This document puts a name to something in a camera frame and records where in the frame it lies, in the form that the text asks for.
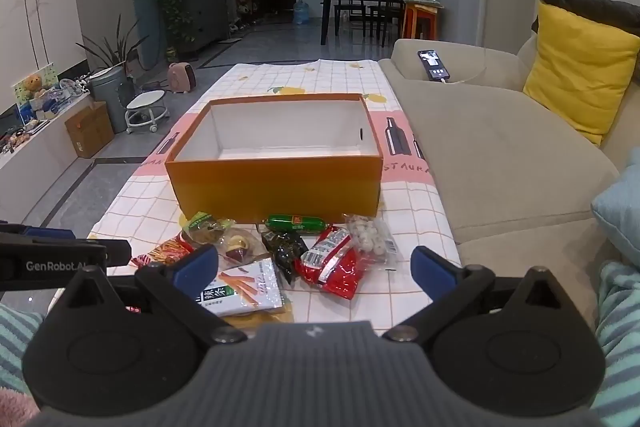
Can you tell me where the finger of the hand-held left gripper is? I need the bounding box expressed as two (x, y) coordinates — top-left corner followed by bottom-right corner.
(105, 240), (132, 268)
(0, 221), (77, 241)

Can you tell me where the brown cardboard carton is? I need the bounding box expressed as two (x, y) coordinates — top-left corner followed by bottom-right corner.
(64, 101), (116, 159)

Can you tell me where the green sausage packet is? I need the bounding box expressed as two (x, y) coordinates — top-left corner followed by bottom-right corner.
(264, 213), (327, 236)

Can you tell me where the person's right leg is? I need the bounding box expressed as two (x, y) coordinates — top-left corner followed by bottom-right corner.
(594, 259), (640, 427)

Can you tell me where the white round wheeled stool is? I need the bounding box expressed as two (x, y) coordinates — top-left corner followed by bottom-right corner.
(125, 90), (167, 134)

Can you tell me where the beige sofa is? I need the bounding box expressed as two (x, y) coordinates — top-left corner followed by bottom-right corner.
(378, 29), (640, 333)

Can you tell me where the pink fluffy cloth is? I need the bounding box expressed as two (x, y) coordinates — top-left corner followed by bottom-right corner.
(0, 386), (42, 427)

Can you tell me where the light green snack packet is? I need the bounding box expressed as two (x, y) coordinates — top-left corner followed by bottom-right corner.
(181, 211), (236, 249)

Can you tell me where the grey drawer cabinet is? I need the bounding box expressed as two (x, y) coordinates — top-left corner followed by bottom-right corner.
(175, 0), (231, 54)

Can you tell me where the light blue pillow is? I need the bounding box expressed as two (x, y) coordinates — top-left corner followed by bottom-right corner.
(591, 179), (640, 269)

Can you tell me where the orange cardboard box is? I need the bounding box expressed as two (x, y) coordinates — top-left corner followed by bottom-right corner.
(165, 93), (385, 225)

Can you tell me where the clear packet of white balls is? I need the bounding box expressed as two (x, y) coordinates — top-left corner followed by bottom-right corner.
(342, 213), (399, 264)

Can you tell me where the pink space heater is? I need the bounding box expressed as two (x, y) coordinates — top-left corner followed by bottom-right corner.
(167, 62), (197, 94)

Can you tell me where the smartphone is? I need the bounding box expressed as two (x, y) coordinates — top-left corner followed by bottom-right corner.
(417, 49), (452, 82)

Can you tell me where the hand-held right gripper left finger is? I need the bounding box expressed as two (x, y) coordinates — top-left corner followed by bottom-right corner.
(49, 244), (247, 346)

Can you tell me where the yellow plush toy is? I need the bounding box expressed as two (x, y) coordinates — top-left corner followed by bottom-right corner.
(25, 74), (47, 101)

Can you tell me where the orange stool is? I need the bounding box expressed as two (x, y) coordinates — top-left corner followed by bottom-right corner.
(401, 2), (439, 40)

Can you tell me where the person's left leg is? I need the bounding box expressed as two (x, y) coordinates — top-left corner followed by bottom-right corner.
(0, 303), (47, 397)

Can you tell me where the person's leg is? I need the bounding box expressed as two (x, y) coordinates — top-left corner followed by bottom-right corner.
(594, 259), (640, 427)
(0, 303), (47, 397)

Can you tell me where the yellow pillow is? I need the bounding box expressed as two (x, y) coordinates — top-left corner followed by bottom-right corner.
(523, 0), (640, 146)

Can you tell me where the small yellow brown snack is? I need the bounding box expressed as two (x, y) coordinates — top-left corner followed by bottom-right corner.
(222, 229), (254, 264)

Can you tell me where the dark green snack packet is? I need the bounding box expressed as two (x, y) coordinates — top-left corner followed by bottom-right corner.
(260, 229), (309, 286)

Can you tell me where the grey trash can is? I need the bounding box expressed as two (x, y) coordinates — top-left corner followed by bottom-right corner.
(89, 67), (137, 134)

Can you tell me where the white packet with orange sticks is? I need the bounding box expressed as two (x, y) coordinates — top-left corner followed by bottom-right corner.
(197, 257), (284, 318)

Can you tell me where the lemon print checked tablecloth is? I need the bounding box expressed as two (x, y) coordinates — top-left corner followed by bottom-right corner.
(87, 59), (464, 324)

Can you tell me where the dark brown cushion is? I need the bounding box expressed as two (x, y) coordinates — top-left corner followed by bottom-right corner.
(531, 0), (640, 82)

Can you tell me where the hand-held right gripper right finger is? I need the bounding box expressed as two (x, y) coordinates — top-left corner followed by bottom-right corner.
(382, 246), (589, 343)

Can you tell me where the white low cabinet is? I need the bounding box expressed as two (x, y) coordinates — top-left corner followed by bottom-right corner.
(0, 89), (95, 188)

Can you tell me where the red yellow striped snack packet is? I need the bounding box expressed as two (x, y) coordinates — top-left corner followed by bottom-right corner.
(131, 239), (194, 269)

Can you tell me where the long leaf potted plant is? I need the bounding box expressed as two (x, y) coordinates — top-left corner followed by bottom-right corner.
(75, 14), (150, 75)

